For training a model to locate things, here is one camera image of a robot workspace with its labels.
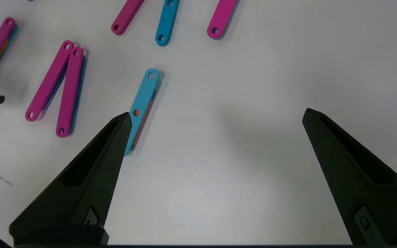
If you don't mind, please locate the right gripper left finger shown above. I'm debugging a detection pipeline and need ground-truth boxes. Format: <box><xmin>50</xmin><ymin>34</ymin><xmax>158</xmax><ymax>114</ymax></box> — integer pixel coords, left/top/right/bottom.
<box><xmin>9</xmin><ymin>112</ymin><xmax>132</xmax><ymax>246</ymax></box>

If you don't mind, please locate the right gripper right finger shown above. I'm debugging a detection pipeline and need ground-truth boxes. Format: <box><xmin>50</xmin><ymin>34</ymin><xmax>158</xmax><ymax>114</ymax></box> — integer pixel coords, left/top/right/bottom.
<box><xmin>302</xmin><ymin>108</ymin><xmax>397</xmax><ymax>246</ymax></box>

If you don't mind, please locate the blue flat bar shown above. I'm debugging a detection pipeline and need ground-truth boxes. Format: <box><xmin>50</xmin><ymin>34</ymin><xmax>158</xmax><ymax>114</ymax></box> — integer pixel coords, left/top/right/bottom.
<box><xmin>155</xmin><ymin>0</ymin><xmax>180</xmax><ymax>47</ymax></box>
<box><xmin>124</xmin><ymin>68</ymin><xmax>160</xmax><ymax>157</ymax></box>

